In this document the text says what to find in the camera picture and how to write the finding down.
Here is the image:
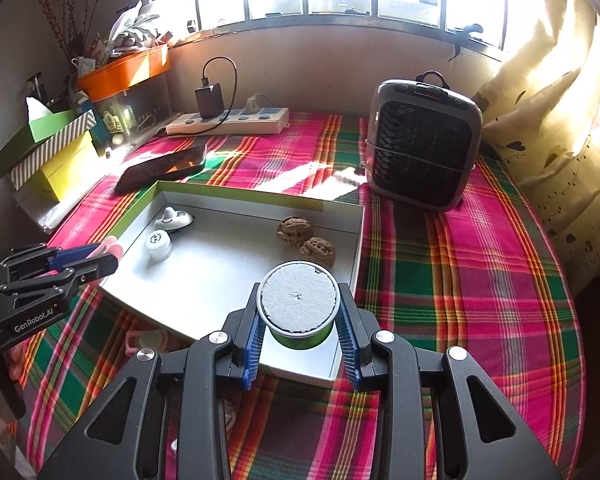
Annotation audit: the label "green cardboard box tray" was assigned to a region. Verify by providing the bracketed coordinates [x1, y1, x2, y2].
[97, 180, 366, 389]

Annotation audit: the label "white panda face gadget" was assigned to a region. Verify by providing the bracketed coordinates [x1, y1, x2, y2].
[154, 206, 195, 233]

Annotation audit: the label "pile of white bags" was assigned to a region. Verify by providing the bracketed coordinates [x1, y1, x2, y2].
[70, 0, 173, 68]

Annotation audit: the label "green cardboard box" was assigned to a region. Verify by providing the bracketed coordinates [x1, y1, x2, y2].
[0, 108, 88, 181]

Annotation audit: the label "pink green plaid tablecloth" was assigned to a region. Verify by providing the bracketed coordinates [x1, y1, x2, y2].
[7, 110, 588, 480]

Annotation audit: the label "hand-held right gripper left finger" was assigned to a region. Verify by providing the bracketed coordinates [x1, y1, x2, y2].
[37, 282, 268, 480]

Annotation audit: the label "small green picture card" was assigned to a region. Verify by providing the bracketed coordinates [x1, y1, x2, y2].
[102, 110, 126, 136]

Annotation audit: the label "black window latch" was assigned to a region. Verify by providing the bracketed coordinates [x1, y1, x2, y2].
[450, 22, 486, 61]

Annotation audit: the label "grey portable heater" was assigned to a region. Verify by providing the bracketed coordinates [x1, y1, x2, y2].
[365, 71, 483, 213]

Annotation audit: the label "pink clip with round lens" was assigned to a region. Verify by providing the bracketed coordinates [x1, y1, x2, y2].
[122, 327, 188, 358]

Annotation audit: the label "dark dried branches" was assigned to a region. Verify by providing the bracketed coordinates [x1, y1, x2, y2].
[35, 0, 116, 66]

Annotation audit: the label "cream curtain with hearts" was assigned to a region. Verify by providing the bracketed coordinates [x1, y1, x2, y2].
[472, 0, 600, 281]

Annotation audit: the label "black smartphone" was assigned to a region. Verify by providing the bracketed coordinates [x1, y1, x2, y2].
[114, 145, 208, 195]

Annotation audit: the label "black charger cable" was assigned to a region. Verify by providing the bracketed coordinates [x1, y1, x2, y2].
[201, 56, 239, 128]

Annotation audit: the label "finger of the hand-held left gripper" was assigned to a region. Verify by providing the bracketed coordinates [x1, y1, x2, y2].
[0, 253, 120, 357]
[0, 243, 104, 274]

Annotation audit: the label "small white round cap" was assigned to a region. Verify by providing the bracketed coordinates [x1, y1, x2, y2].
[145, 230, 173, 261]

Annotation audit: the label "clear plastic container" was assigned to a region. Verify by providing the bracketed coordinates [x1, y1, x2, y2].
[92, 87, 173, 148]

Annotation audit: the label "green and white round holder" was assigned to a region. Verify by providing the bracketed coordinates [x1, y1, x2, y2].
[256, 261, 341, 351]

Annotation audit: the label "black charger adapter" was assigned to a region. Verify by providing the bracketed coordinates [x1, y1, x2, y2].
[195, 76, 226, 121]

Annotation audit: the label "white power strip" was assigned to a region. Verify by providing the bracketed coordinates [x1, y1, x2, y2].
[165, 106, 291, 136]

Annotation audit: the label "orange plastic tray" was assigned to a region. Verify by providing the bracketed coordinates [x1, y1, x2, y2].
[75, 44, 172, 102]

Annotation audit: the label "striped cardboard box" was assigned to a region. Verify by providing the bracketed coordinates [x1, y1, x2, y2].
[7, 110, 98, 191]

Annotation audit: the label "brown walnut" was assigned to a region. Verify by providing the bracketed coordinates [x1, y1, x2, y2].
[277, 216, 314, 248]
[300, 236, 337, 269]

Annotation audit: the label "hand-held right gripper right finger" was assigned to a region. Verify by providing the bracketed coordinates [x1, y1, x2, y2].
[334, 282, 563, 480]

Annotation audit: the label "yellow cardboard box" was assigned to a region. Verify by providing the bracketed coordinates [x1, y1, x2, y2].
[30, 132, 103, 203]

